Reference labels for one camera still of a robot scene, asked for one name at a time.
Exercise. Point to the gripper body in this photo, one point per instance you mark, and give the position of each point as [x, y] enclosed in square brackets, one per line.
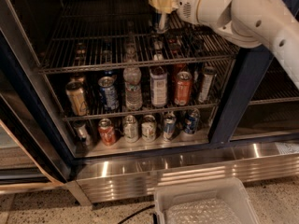
[188, 4]

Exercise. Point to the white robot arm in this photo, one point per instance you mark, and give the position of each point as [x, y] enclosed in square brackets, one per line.
[246, 23]

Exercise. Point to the red bottle behind can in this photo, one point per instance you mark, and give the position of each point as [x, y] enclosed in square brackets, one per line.
[176, 68]

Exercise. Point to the red can middle shelf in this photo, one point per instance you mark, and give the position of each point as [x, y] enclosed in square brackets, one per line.
[183, 88]

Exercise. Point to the red can shelf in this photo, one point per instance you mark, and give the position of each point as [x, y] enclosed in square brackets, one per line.
[107, 132]
[183, 88]

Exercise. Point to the silver slim can middle shelf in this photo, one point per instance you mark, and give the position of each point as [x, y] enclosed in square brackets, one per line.
[208, 76]

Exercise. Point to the blue can middle shelf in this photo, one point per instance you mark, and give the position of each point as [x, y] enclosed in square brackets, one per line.
[108, 93]

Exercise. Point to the blue silver can bottom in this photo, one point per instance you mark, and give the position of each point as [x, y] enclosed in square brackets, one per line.
[169, 126]

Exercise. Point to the blue can bottom right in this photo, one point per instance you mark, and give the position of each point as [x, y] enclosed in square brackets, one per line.
[191, 121]

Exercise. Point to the white green can bottom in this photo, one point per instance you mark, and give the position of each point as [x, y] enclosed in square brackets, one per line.
[148, 128]

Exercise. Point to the gold can middle shelf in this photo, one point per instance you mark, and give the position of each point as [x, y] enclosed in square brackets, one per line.
[76, 95]

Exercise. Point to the white can bottom shelf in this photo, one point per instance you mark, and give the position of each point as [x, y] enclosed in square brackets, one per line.
[130, 129]

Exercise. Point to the red can bottom shelf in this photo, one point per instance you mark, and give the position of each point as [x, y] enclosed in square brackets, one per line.
[107, 132]

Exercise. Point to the silver can bottom left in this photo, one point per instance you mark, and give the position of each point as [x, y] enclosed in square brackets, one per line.
[82, 132]

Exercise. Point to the steel fridge base grille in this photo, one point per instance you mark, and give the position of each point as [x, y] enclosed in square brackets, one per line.
[130, 178]

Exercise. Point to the open fridge door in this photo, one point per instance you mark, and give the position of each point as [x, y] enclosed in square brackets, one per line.
[29, 160]

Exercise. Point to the white labelled bottle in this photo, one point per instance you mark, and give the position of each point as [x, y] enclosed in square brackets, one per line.
[158, 85]

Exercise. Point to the clear water bottle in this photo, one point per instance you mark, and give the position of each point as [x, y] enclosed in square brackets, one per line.
[132, 80]

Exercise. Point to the white plastic bin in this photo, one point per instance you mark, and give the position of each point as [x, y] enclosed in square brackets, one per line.
[231, 190]

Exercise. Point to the bubble wrap sheet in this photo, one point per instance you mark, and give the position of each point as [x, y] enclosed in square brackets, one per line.
[207, 211]

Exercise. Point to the top wire shelf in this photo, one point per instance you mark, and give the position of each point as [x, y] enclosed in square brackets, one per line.
[92, 35]

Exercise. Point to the wire shelf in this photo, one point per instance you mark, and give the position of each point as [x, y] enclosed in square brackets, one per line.
[223, 70]
[92, 35]

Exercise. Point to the dark blue fridge post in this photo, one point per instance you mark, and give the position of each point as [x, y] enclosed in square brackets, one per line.
[250, 68]

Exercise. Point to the middle wire shelf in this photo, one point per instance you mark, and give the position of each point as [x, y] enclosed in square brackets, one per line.
[223, 70]

